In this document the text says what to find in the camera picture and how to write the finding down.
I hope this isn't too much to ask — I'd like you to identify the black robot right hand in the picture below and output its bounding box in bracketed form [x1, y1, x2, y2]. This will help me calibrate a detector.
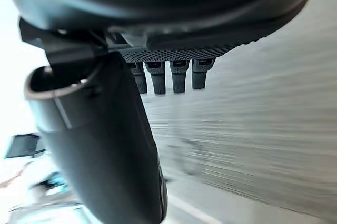
[4, 0, 317, 224]

